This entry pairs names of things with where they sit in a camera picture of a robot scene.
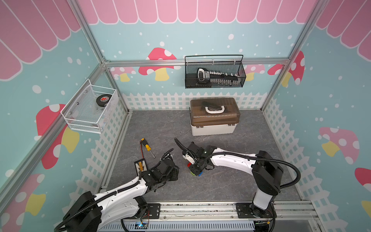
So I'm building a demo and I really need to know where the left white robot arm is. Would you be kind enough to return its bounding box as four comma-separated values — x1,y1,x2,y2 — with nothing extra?
54,154,179,232

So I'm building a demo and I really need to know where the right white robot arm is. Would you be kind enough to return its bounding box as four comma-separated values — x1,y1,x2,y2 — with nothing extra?
177,142,283,211

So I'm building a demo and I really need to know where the yellow black screwdriver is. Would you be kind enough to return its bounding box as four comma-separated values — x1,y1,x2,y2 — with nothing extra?
141,138,156,159

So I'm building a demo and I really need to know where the white storage box base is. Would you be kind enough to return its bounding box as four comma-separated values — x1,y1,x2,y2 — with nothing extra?
191,123,238,136

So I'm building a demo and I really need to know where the brown translucent box lid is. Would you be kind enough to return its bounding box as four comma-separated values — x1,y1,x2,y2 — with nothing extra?
190,98,241,127

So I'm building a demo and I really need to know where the socket wrench bit set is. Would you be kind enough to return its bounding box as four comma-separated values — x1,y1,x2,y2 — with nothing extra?
196,68,242,87

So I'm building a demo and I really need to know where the black tape roll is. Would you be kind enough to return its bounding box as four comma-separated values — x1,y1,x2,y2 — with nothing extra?
96,94,112,107

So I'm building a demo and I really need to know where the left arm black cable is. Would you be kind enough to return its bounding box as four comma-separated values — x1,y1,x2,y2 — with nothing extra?
54,179,143,232

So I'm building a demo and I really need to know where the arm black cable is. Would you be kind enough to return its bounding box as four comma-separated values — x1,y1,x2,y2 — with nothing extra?
54,179,143,232
202,150,301,189

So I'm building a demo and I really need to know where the black wire wall basket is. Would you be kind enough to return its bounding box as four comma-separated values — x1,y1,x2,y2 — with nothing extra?
184,55,246,89

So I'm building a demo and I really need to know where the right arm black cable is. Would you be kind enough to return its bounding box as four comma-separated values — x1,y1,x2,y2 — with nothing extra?
202,150,301,189

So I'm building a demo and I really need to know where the white wire wall basket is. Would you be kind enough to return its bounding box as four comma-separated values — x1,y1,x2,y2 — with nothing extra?
60,80,118,134

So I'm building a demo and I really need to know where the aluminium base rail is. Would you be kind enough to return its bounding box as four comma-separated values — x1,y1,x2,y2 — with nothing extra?
149,201,319,222

